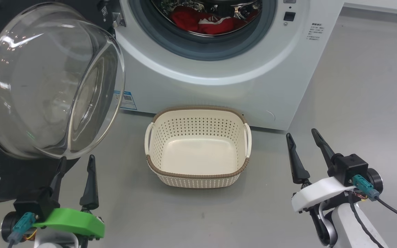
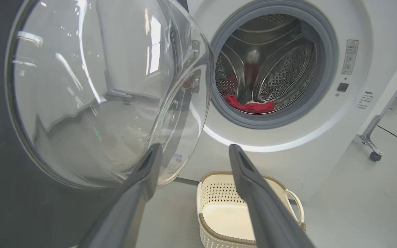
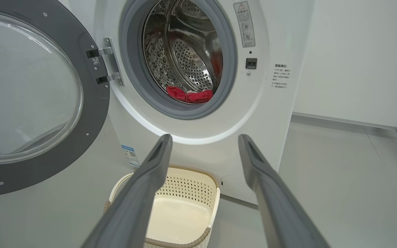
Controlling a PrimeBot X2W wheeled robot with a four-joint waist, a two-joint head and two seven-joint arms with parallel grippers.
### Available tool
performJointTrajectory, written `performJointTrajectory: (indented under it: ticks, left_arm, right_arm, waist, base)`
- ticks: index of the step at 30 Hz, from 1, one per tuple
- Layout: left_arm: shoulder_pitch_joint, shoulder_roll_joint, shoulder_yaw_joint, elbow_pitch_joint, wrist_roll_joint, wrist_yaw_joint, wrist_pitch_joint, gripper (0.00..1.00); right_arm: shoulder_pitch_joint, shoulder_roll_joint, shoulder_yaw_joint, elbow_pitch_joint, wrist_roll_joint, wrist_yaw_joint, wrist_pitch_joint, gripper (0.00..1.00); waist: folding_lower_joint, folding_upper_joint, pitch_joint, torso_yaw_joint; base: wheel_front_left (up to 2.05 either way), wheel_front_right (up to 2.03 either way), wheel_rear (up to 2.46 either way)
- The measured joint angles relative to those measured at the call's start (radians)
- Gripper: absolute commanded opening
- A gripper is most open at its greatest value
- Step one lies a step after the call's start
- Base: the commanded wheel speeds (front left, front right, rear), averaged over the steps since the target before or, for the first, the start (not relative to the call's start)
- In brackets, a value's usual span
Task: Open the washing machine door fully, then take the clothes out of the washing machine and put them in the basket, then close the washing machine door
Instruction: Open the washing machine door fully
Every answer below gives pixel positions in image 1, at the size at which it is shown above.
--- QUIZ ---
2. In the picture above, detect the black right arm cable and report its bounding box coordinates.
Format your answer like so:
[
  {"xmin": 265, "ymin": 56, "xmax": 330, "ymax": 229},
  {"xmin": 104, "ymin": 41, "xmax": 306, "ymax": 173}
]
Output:
[{"xmin": 348, "ymin": 195, "xmax": 386, "ymax": 248}]

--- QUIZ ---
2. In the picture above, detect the teal-plug left camera cable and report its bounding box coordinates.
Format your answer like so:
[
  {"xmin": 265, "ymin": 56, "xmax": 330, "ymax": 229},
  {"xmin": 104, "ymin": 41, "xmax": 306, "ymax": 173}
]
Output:
[{"xmin": 7, "ymin": 212, "xmax": 36, "ymax": 248}]

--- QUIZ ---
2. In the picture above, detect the red and white garment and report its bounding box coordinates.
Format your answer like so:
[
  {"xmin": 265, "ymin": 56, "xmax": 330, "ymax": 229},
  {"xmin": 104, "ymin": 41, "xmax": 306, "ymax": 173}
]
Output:
[{"xmin": 170, "ymin": 5, "xmax": 254, "ymax": 35}]

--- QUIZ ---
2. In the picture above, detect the teal-plug camera cable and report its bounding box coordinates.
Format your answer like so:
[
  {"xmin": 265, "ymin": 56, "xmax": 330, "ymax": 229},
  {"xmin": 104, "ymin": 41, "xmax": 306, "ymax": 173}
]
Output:
[
  {"xmin": 7, "ymin": 212, "xmax": 36, "ymax": 248},
  {"xmin": 352, "ymin": 174, "xmax": 397, "ymax": 228}
]

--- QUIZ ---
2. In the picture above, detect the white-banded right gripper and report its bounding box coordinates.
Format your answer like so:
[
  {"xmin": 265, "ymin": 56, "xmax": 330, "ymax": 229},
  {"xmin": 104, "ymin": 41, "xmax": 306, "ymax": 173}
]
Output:
[{"xmin": 286, "ymin": 128, "xmax": 356, "ymax": 213}]

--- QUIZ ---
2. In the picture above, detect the small printed warning label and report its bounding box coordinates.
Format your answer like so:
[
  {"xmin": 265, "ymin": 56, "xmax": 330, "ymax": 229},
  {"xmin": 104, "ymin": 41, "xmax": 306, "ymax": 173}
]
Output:
[{"xmin": 307, "ymin": 23, "xmax": 325, "ymax": 41}]

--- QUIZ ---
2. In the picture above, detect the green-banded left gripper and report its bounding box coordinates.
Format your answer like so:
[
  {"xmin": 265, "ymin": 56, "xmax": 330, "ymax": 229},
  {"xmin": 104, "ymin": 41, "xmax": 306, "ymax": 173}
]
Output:
[{"xmin": 32, "ymin": 155, "xmax": 105, "ymax": 240}]

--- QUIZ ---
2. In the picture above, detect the blue energy label sticker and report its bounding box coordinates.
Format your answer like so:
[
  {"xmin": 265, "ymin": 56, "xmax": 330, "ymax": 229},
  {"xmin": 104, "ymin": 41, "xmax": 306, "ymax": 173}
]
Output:
[{"xmin": 114, "ymin": 90, "xmax": 138, "ymax": 111}]

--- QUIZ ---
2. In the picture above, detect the teal-plug right camera cable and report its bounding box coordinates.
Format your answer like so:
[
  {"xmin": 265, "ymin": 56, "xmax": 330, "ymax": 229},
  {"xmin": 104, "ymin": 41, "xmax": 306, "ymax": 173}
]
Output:
[{"xmin": 352, "ymin": 174, "xmax": 397, "ymax": 228}]

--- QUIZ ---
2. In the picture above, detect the white front-load washing machine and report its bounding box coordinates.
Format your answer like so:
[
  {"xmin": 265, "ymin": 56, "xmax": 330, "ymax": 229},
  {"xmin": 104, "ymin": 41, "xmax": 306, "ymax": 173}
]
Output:
[{"xmin": 112, "ymin": 0, "xmax": 345, "ymax": 131}]

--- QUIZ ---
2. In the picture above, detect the washing machine glass door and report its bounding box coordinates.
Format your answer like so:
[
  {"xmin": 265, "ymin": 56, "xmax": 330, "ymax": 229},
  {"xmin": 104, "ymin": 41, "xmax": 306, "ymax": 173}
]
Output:
[{"xmin": 0, "ymin": 0, "xmax": 126, "ymax": 204}]

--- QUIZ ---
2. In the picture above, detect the cream perforated laundry basket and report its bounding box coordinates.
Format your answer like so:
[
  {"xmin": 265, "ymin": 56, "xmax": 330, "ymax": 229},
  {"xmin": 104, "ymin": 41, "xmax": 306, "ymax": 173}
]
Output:
[{"xmin": 144, "ymin": 106, "xmax": 253, "ymax": 189}]

